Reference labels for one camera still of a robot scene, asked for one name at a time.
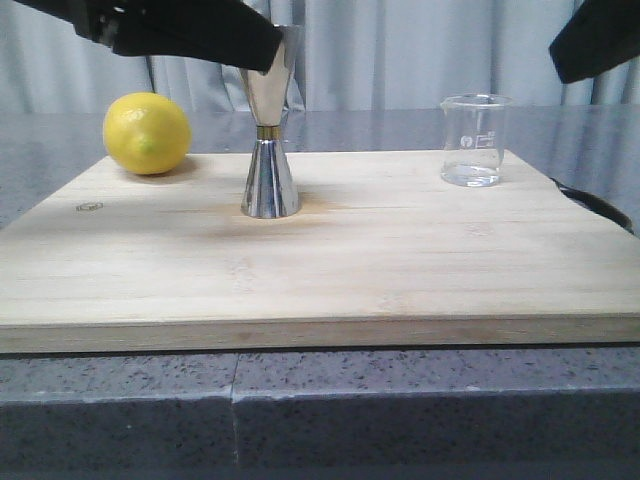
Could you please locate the light wooden cutting board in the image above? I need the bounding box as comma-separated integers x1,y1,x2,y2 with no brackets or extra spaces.
1,151,639,353

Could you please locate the clear glass beaker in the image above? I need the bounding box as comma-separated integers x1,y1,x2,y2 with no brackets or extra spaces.
440,94,512,187

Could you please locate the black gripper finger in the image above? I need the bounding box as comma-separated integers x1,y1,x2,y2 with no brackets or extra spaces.
549,0,639,84

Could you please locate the yellow lemon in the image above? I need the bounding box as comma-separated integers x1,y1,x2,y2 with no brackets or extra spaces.
102,92,192,175

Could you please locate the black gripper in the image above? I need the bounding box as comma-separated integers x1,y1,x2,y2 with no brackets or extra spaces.
17,0,284,71

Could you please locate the black board handle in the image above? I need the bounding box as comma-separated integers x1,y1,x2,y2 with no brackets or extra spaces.
552,178,635,235

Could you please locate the steel hourglass jigger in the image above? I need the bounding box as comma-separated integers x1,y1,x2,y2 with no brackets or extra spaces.
240,25,302,219

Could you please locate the grey pleated curtain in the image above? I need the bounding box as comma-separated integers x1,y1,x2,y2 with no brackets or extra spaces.
1,1,639,114

